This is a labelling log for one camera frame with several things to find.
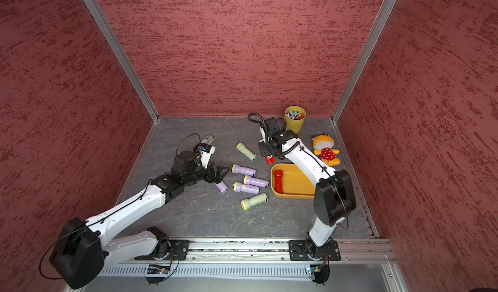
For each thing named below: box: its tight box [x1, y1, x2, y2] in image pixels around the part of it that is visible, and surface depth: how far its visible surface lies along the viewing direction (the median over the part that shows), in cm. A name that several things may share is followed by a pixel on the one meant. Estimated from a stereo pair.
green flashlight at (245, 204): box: [240, 192, 269, 211], surface depth 87 cm
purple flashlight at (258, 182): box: [243, 175, 270, 190], surface depth 92 cm
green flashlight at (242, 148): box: [236, 142, 258, 161], surface depth 104 cm
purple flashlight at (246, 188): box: [232, 181, 261, 195], surface depth 89 cm
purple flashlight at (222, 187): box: [213, 181, 229, 194], surface depth 91 cm
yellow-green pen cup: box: [284, 105, 307, 134], surface depth 108 cm
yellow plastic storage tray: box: [270, 162, 316, 200], surface depth 93 cm
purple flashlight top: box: [231, 163, 257, 178], surface depth 97 cm
